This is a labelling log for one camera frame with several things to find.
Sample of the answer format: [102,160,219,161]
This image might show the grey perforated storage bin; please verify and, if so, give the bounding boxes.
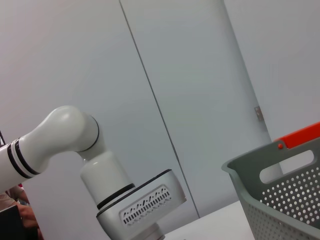
[221,143,320,240]

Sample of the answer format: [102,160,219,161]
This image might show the metal door hinge plate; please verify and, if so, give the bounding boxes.
[254,106,265,123]

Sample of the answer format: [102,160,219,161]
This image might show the seated person beige shirt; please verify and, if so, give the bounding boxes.
[0,184,44,240]

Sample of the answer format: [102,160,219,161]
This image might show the black computer monitor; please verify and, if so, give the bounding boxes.
[0,204,26,240]

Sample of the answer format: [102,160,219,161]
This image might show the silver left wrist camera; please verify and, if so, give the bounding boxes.
[95,169,187,239]

